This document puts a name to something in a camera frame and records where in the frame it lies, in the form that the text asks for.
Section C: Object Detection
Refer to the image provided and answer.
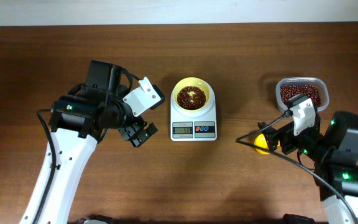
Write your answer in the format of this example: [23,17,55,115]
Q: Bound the yellow measuring scoop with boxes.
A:
[254,134,269,155]

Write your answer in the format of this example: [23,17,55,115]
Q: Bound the red beans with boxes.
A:
[280,85,321,107]

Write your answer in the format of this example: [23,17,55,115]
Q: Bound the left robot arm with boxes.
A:
[21,60,165,223]

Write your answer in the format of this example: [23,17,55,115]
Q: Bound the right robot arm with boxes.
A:
[258,111,358,223]

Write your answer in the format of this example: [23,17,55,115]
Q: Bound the white digital kitchen scale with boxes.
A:
[170,83,218,141]

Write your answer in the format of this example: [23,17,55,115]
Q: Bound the yellow plastic bowl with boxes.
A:
[173,77,212,111]

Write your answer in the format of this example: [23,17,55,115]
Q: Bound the clear plastic container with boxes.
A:
[275,77,330,112]

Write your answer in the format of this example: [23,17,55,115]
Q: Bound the right black cable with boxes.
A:
[235,111,358,224]

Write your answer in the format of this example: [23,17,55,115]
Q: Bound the black cable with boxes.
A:
[31,108,58,224]
[235,111,358,224]

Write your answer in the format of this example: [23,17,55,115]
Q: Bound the left black cable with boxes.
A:
[31,108,58,224]

